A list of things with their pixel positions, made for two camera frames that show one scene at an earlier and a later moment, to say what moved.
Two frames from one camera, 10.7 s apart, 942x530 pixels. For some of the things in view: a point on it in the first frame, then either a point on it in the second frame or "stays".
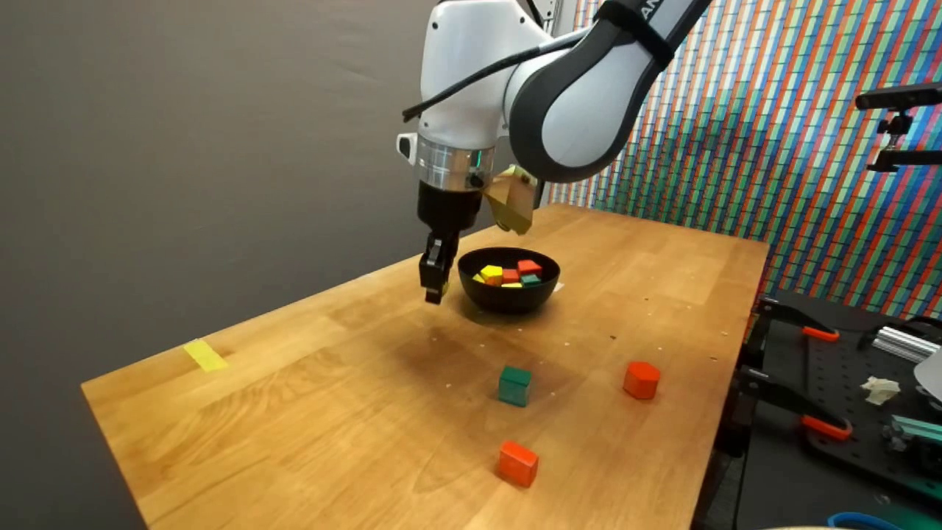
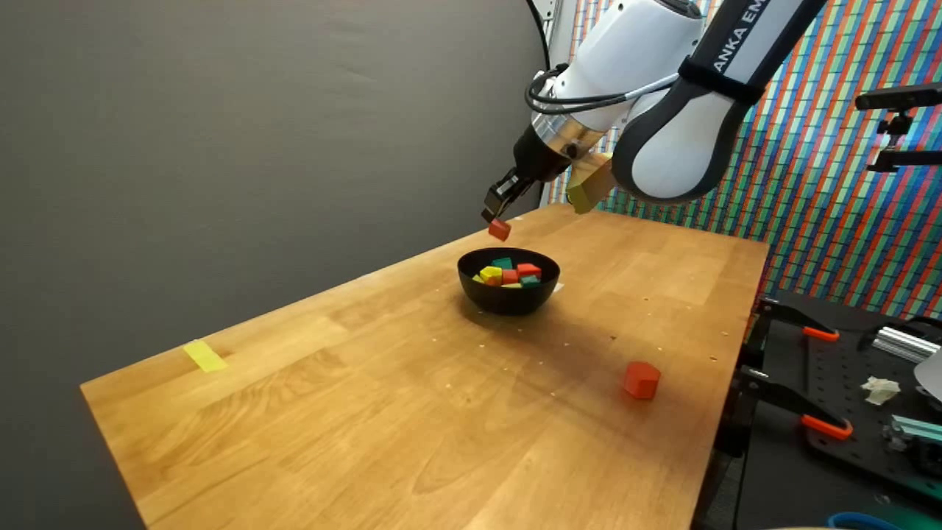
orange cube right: [642, 377] stays
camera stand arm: [898, 125] stays
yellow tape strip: [203, 355] stays
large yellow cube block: [491, 270] stays
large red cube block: [527, 267] stays
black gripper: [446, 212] → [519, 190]
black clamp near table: [803, 409] stays
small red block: [516, 464] → [499, 228]
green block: [514, 384] → [508, 262]
